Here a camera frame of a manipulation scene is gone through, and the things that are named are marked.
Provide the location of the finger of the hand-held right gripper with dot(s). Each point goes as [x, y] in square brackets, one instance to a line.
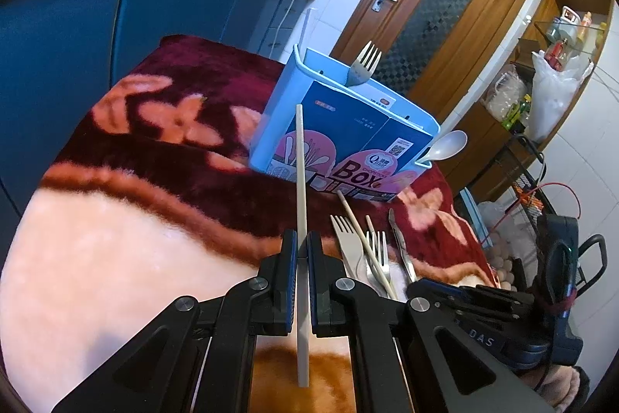
[474, 301]

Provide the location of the clear plastic bag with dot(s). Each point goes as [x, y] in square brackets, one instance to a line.
[505, 91]

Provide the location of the red and pink floral blanket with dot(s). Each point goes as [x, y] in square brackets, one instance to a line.
[145, 248]

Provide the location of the stainless steel tongs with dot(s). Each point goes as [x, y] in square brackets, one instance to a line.
[401, 243]

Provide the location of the stainless steel fork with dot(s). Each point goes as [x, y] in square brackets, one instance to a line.
[360, 72]
[382, 265]

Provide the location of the light blue utensil holder box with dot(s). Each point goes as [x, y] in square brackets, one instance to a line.
[348, 127]

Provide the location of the pile of eggs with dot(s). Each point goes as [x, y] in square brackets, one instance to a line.
[500, 268]

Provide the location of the white plastic bag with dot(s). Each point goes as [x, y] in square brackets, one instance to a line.
[556, 98]

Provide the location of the light blue flat box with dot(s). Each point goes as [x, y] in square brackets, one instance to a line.
[474, 214]

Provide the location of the cream plastic spoon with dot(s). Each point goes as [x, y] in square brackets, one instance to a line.
[447, 144]

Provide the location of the blue kitchen base cabinet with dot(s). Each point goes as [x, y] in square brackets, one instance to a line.
[72, 31]

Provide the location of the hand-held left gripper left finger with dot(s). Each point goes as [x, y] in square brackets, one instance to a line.
[290, 282]

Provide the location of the cream plastic fork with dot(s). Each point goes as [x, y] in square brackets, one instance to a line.
[350, 248]

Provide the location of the bottles on shelf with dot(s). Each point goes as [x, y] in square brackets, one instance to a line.
[563, 50]

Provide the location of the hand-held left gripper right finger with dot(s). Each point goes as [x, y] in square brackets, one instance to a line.
[314, 297]

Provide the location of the black metal rack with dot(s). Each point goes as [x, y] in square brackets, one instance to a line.
[537, 161]

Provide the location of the wooden wall shelf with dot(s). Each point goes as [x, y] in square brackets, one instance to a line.
[488, 161]

